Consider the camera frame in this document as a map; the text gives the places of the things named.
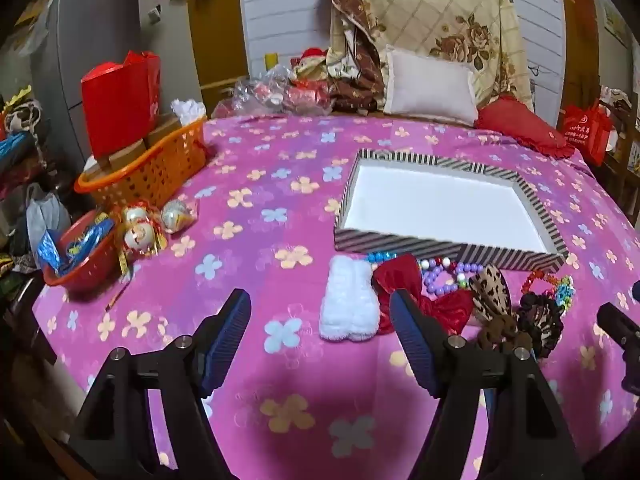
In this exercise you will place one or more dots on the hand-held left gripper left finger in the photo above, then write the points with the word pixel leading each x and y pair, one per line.
pixel 227 340

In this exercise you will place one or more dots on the grey refrigerator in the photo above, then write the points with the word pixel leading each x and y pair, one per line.
pixel 95 25

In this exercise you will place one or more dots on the blue snack packet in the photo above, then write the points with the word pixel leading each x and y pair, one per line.
pixel 75 247

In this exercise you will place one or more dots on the wrapped ornament candies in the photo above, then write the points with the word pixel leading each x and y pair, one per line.
pixel 140 232

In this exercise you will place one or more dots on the grey plastic bag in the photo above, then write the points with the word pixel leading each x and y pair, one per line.
pixel 47 212

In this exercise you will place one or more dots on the wrapped round ornament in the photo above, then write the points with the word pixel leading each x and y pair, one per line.
pixel 177 216

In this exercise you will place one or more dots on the red gift bag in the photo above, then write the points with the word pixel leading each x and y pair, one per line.
pixel 120 102

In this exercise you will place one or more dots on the red shopping bag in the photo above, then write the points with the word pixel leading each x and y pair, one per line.
pixel 587 132

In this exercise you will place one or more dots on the red santa toy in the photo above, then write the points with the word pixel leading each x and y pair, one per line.
pixel 310 62

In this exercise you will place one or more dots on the black scrunchie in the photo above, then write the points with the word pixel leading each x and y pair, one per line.
pixel 530 302

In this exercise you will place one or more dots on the cream floral quilt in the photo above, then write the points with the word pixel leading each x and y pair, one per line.
pixel 450 5

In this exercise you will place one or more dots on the white pillow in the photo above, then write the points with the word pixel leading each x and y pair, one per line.
pixel 430 87

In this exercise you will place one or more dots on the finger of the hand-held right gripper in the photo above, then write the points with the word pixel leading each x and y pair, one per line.
pixel 627 345

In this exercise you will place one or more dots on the red ruffled cushion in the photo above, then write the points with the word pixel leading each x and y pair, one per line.
pixel 525 127

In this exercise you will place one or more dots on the pink floral blanket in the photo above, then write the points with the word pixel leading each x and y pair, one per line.
pixel 250 240

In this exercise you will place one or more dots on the orange plastic basket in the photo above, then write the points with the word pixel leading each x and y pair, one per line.
pixel 160 165

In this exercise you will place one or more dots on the brown scrunchie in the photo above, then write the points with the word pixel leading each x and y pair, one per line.
pixel 542 322

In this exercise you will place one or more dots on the white tissue bundle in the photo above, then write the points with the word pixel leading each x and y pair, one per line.
pixel 187 110

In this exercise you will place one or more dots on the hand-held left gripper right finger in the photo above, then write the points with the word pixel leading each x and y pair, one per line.
pixel 415 340

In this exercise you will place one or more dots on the red velvet bow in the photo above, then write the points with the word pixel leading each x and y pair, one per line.
pixel 445 307

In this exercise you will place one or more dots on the red plastic bowl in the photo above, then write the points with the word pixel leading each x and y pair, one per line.
pixel 80 272

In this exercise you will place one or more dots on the leopard print bow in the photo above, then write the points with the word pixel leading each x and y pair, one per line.
pixel 492 300

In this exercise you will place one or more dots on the red candy packet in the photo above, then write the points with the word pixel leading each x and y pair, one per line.
pixel 307 96

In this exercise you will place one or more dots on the clear plastic bag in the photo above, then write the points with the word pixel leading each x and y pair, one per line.
pixel 255 90

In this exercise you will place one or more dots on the brown patterned quilt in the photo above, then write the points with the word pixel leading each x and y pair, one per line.
pixel 357 60

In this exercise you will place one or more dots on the cardboard box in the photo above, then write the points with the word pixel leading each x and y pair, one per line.
pixel 162 130
pixel 122 154

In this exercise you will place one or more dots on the striped shallow box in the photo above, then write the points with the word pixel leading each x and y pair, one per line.
pixel 440 205

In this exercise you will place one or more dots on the yellow bottle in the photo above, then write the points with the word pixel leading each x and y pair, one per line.
pixel 270 61

